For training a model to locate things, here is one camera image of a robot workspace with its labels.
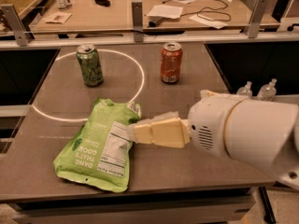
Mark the right metal bracket post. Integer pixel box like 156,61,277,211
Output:
244,0,269,38

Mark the left metal bracket post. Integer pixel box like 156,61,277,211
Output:
1,4,31,47

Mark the green soda can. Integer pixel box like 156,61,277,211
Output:
77,45,104,87

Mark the middle metal bracket post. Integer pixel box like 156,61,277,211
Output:
132,1,143,42

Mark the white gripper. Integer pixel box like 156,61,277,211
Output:
127,95,248,159

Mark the small paper card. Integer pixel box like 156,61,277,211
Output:
43,11,72,24

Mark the black cable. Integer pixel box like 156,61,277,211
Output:
169,0,232,22

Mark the orange-red coke can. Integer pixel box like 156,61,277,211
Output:
160,42,183,84

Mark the metal bracket post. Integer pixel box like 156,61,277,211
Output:
1,4,31,47
132,1,143,42
244,0,269,38

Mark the white paper sheet right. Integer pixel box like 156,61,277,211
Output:
190,15,226,29

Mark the black computer mouse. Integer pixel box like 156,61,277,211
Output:
94,0,110,7

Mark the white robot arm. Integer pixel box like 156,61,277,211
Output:
127,94,299,189

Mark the white paper sheet centre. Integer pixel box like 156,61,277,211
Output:
147,5,183,19

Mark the green snack bag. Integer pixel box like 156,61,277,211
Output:
53,99,141,193

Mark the clear plastic bottle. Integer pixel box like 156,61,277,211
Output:
257,78,277,101
237,81,252,97

